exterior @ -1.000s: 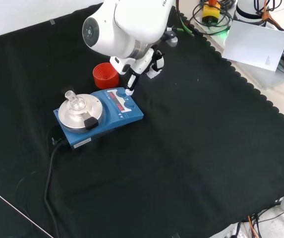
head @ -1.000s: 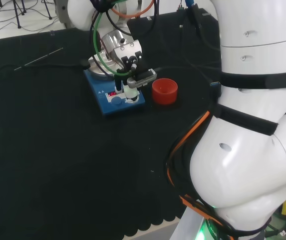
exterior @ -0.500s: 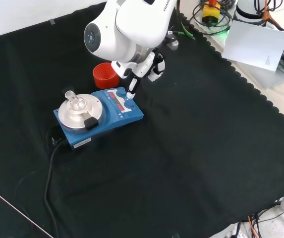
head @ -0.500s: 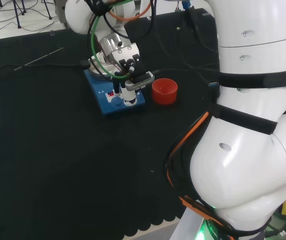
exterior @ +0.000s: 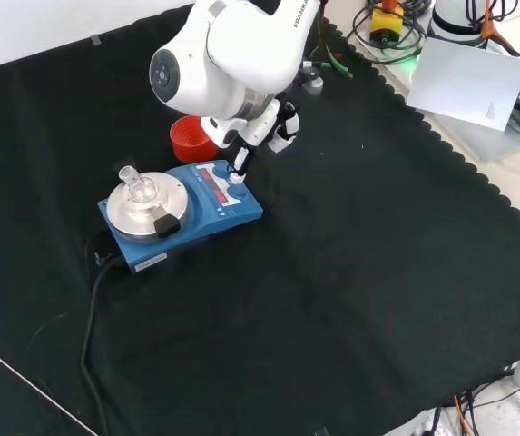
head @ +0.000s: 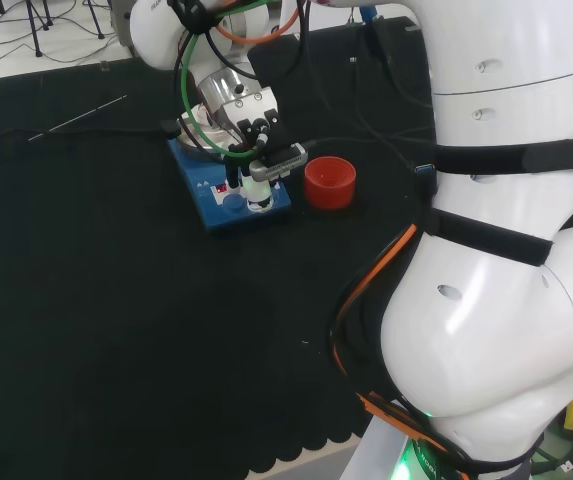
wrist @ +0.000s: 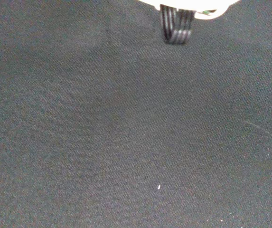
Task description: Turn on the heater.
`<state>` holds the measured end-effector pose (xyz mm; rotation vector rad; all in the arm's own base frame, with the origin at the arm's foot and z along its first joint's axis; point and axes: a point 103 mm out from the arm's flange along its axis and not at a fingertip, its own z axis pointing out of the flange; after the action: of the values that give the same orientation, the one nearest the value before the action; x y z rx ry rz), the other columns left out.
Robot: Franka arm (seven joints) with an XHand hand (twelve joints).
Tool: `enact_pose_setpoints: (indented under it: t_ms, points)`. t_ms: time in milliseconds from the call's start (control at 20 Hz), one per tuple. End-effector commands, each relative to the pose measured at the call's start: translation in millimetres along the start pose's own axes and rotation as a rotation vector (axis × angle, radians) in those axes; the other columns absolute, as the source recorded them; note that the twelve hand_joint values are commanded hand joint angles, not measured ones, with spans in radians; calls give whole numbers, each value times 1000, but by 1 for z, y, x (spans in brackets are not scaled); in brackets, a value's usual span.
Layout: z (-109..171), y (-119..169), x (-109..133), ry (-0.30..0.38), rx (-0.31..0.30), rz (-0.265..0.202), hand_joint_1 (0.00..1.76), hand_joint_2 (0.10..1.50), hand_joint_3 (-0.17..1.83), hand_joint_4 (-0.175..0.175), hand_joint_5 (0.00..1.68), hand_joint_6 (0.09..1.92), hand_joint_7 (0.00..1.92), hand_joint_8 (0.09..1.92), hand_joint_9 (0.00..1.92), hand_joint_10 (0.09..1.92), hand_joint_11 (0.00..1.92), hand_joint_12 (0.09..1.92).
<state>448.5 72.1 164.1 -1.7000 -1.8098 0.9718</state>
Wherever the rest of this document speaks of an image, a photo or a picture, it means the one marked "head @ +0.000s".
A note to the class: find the grey equipment box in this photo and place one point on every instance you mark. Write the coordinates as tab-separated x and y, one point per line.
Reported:
121	25

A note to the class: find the black cloth bench cover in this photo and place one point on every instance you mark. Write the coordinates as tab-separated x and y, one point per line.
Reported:
141	300

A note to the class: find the black tripod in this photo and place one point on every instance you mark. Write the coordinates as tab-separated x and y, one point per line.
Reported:
100	20
33	25

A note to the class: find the thin glass rod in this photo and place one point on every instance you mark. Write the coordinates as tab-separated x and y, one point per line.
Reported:
78	117

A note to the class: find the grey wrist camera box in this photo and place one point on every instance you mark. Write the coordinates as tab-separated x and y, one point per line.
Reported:
281	164

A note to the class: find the pale robot mounting plate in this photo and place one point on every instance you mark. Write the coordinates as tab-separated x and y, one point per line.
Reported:
371	450

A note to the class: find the blue USB plug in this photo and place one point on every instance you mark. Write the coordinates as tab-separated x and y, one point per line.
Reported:
423	169

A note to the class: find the clear round-bottom glass flask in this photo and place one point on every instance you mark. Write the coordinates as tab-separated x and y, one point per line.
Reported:
201	116

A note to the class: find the red plastic cup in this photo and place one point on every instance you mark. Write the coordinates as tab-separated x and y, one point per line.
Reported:
330	192

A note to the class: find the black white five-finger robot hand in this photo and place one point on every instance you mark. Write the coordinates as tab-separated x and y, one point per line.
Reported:
258	195

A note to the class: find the heater with blue base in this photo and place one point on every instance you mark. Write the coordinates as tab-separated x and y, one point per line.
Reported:
216	216

